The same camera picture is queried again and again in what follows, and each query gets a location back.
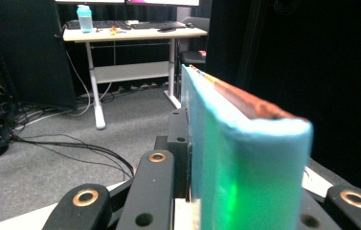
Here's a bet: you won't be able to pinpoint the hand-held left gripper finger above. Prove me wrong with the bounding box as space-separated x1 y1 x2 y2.
167 107 192 199

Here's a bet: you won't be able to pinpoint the colourful picture book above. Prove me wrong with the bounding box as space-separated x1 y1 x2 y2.
180 63 315 230

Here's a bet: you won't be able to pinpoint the black office chair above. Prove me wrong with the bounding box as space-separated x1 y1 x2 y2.
177 15 212 68

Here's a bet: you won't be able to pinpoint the white desk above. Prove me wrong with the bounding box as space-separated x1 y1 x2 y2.
61 26 209 130

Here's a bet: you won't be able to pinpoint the black keyboard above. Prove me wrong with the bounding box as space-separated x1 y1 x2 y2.
131 20 188 31
65 19 133 31

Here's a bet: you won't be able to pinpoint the small colourful toys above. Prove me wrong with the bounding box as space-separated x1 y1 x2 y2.
108 26 127 36

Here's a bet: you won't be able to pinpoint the computer monitor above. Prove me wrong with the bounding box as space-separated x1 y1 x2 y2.
125 0 201 8

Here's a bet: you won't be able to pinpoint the blue water bottle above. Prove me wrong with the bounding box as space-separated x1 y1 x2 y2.
76 4 94 35

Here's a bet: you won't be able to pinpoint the black cabinet panel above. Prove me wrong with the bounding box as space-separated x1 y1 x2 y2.
0 0 79 110

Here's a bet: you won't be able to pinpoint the black floor cable bundle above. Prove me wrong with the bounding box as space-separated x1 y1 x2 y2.
9 133 137 180

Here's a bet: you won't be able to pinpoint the white floor cable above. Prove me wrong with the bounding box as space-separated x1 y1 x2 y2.
14 50 114 130

